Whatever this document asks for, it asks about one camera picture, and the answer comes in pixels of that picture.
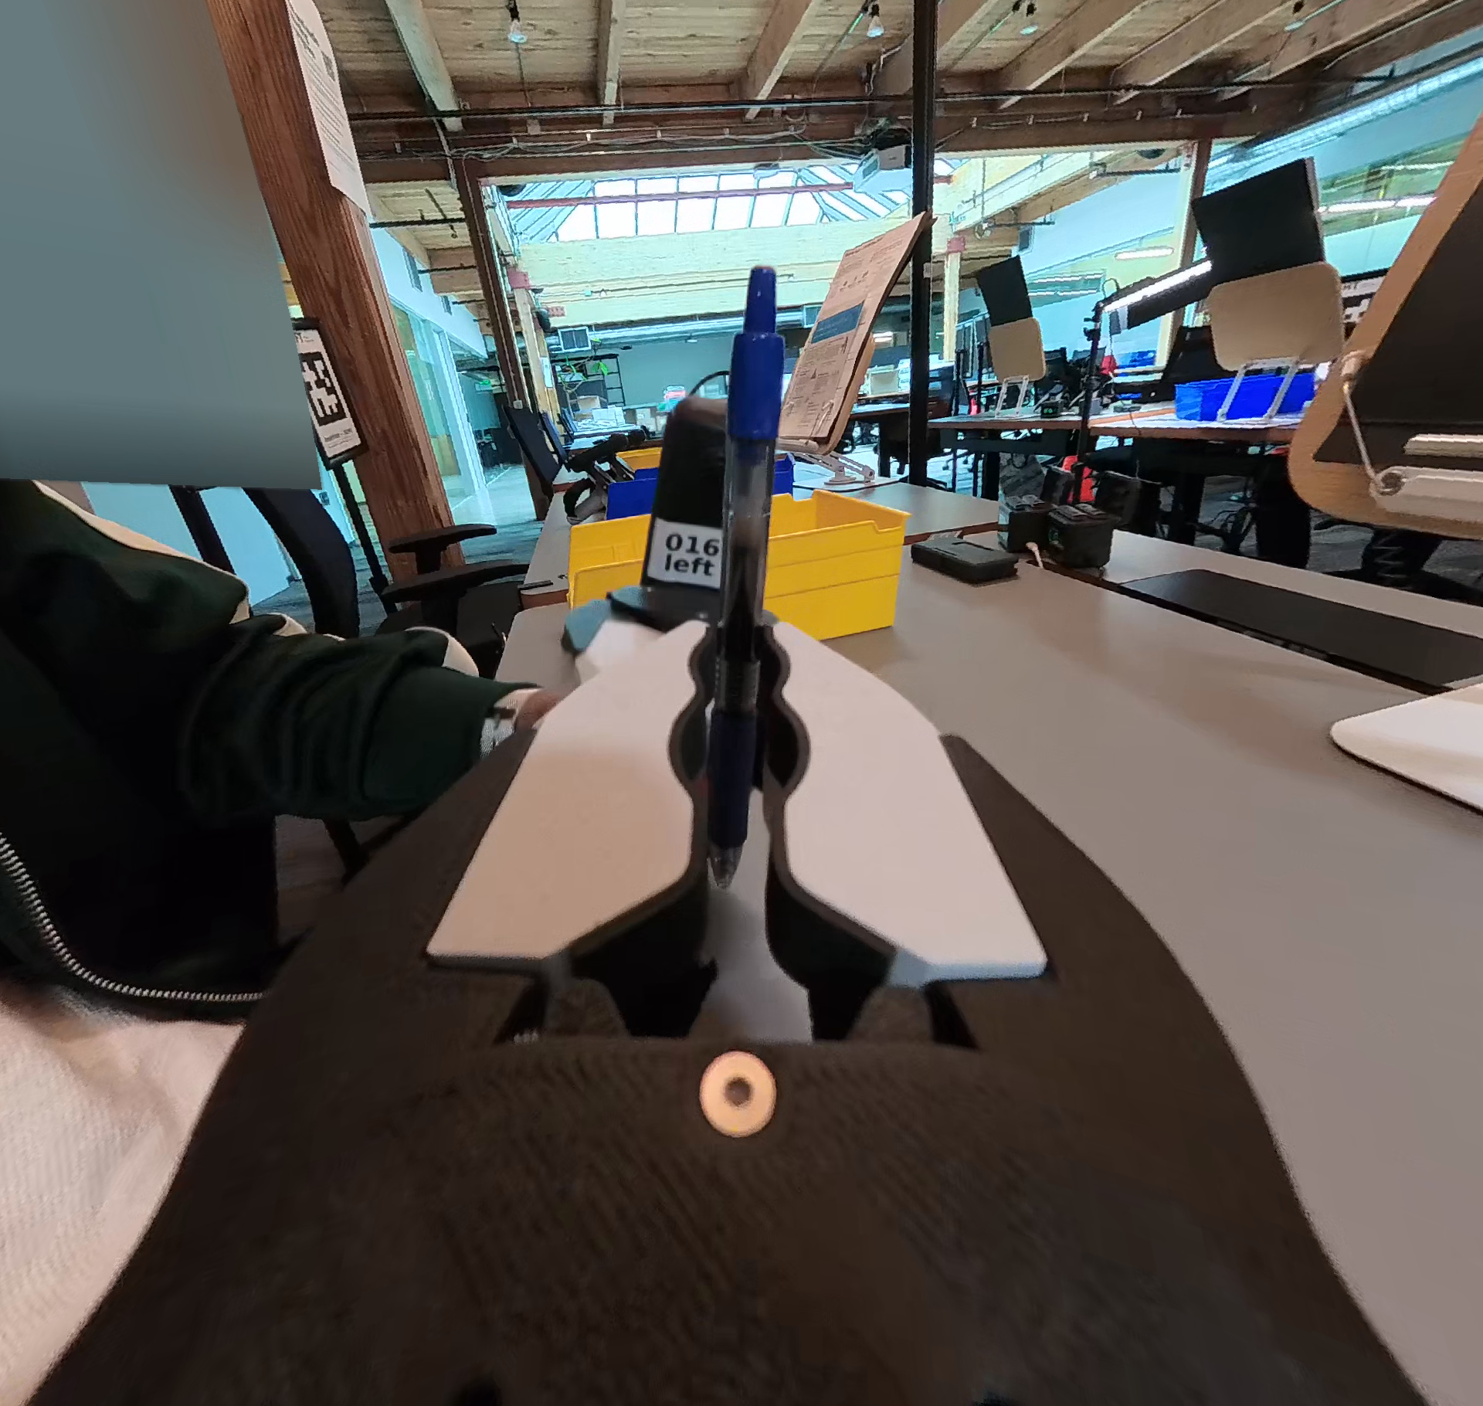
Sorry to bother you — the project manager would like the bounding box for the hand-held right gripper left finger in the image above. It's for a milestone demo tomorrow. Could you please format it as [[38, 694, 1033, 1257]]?
[[424, 618, 713, 1037]]

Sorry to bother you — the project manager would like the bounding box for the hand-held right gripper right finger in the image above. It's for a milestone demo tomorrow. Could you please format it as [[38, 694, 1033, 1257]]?
[[764, 621, 1049, 1042]]

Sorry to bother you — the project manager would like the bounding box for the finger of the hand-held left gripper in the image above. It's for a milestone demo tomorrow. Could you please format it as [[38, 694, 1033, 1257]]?
[[575, 621, 695, 691]]

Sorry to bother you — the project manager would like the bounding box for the blue pen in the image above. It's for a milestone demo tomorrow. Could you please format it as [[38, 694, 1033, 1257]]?
[[704, 264, 781, 891]]

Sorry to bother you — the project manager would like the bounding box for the person's left forearm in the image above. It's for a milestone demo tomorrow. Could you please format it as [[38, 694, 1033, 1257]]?
[[233, 623, 535, 817]]

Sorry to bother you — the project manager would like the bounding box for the grey desk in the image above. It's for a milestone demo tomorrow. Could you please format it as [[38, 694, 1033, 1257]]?
[[493, 479, 1483, 1406]]

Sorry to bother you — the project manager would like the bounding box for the wooden top office desk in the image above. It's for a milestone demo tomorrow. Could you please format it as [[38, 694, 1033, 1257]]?
[[852, 392, 1309, 550]]

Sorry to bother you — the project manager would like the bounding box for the blue plastic bin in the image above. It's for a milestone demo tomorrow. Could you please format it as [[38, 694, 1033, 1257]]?
[[1172, 373, 1317, 424], [605, 456, 794, 520]]

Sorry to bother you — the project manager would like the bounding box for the cardboard sheet on white stand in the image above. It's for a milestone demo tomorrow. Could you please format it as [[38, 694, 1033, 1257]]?
[[773, 213, 936, 489]]

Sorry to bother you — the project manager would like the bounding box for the black office chair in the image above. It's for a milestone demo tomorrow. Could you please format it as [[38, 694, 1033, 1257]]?
[[168, 483, 535, 642]]

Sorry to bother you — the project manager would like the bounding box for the black flat box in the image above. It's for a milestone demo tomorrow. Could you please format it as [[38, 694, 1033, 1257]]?
[[909, 538, 1019, 586]]

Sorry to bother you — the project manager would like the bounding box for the black pole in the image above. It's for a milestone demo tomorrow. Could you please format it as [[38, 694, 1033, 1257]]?
[[909, 0, 942, 487]]

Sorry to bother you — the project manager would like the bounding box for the wooden board stand black panel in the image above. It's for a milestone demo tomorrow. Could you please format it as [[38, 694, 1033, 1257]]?
[[977, 255, 1049, 418], [1191, 160, 1344, 424]]

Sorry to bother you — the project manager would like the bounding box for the wooden pillar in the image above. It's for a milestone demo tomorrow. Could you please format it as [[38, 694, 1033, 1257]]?
[[183, 0, 465, 579]]

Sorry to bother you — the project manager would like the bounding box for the dark green zip jacket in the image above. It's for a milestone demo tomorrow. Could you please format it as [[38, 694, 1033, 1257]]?
[[0, 479, 535, 1003]]

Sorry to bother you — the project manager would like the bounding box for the light bar lamp on tripod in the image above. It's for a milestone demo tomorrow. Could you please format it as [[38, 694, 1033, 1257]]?
[[1077, 258, 1212, 504]]

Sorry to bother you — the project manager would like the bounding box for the white paper notice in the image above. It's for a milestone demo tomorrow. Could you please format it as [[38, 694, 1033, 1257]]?
[[267, 0, 372, 218]]

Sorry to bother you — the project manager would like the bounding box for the pale knit shirt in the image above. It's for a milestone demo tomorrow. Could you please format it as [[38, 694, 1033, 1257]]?
[[0, 966, 250, 1396]]

